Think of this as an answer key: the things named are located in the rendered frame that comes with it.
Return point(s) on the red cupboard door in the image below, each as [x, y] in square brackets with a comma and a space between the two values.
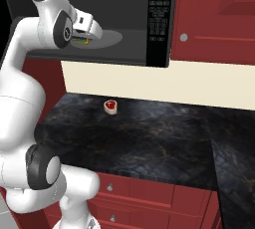
[215, 17]

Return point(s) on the grey cupboard knob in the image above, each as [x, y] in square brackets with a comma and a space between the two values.
[183, 37]

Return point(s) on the red cabinet side panel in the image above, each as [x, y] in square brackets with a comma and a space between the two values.
[46, 77]

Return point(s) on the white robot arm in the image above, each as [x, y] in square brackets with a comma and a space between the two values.
[20, 107]

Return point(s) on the yellow green sponge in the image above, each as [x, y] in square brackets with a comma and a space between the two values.
[81, 41]

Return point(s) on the red drawer front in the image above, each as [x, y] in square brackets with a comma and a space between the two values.
[116, 184]
[126, 214]

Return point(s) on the red cabinet front panel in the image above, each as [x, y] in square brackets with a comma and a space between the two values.
[151, 191]
[189, 208]

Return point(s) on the black microwave door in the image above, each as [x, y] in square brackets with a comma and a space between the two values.
[4, 14]

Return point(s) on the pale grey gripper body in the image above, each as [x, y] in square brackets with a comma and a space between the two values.
[97, 31]

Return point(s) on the black microwave oven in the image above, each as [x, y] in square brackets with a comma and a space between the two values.
[132, 14]

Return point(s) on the grey microwave turntable plate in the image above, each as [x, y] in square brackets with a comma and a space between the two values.
[111, 37]

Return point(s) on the raw red steak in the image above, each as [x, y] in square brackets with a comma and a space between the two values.
[111, 106]

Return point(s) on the grey drawer knob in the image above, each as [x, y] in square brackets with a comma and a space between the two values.
[109, 187]
[113, 218]

